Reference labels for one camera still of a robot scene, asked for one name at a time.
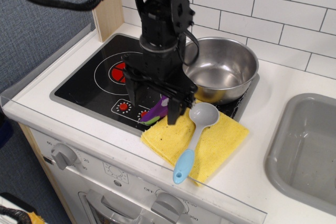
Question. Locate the stainless steel pot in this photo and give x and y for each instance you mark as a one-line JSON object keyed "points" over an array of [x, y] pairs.
{"points": [[223, 70]]}

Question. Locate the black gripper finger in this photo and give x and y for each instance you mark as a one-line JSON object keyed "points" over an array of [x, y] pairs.
{"points": [[176, 107], [136, 88]]}

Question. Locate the wooden post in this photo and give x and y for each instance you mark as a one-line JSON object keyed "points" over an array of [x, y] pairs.
{"points": [[108, 17]]}

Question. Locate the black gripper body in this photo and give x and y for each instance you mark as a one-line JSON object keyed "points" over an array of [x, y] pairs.
{"points": [[163, 73]]}

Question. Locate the yellow cloth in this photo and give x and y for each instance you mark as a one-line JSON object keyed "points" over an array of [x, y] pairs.
{"points": [[216, 144]]}

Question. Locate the grey spoon blue handle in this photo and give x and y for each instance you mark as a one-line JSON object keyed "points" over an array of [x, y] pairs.
{"points": [[202, 115]]}

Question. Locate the grey right oven knob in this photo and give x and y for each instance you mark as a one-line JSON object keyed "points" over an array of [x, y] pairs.
{"points": [[168, 207]]}

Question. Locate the black toy stove top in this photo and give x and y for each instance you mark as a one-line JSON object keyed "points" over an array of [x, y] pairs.
{"points": [[97, 89]]}

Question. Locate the yellow object bottom left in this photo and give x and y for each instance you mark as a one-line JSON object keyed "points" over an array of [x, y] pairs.
{"points": [[35, 219]]}

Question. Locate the white toy oven front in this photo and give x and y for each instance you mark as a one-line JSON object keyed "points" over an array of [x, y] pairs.
{"points": [[98, 192]]}

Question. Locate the purple toy eggplant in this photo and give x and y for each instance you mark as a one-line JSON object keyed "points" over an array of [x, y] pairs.
{"points": [[159, 111]]}

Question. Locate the grey oven knob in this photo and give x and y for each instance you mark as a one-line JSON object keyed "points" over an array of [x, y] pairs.
{"points": [[63, 156], [168, 207]]}

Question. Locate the grey left oven knob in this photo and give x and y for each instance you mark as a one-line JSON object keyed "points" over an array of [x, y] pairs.
{"points": [[63, 156]]}

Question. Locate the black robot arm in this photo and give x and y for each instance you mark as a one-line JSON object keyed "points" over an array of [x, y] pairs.
{"points": [[165, 26]]}

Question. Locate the grey sink basin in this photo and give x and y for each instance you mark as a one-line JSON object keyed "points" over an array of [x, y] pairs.
{"points": [[301, 160]]}

